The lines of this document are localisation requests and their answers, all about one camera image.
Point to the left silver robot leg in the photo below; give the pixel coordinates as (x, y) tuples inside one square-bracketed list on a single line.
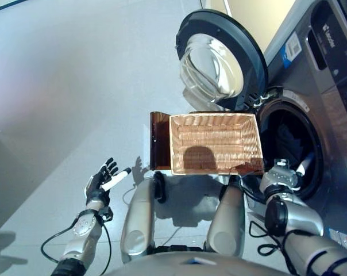
[(140, 218)]

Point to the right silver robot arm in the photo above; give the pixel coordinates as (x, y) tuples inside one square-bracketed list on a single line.
[(294, 218)]

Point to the silver robot leg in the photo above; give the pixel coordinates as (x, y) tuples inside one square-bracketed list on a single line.
[(140, 218), (228, 218)]

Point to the round glass washing machine door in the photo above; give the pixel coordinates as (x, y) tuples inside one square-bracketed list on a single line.
[(248, 43)]

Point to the grey front-load washing machine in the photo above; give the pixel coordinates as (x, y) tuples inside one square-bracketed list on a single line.
[(320, 115)]

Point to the colourful instruction sticker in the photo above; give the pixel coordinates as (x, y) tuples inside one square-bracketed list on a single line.
[(344, 237)]

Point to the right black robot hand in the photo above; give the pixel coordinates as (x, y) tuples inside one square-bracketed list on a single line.
[(305, 165)]

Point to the white counter cabinet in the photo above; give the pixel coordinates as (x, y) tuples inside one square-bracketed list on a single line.
[(248, 17)]

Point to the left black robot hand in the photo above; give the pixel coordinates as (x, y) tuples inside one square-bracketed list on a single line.
[(97, 187)]

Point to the grey robot torso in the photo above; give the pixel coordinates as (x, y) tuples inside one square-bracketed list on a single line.
[(185, 264)]

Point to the blue white energy label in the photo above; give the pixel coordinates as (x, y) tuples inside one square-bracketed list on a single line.
[(291, 49)]

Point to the rectangular wicker laundry basket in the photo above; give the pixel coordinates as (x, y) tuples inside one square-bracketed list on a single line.
[(213, 141)]

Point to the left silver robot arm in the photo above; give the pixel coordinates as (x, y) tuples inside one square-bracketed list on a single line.
[(78, 238)]

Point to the glossy brown wooden stool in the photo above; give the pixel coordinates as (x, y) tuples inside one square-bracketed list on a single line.
[(159, 141)]

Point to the right silver robot leg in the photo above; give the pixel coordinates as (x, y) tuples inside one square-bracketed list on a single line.
[(228, 218)]

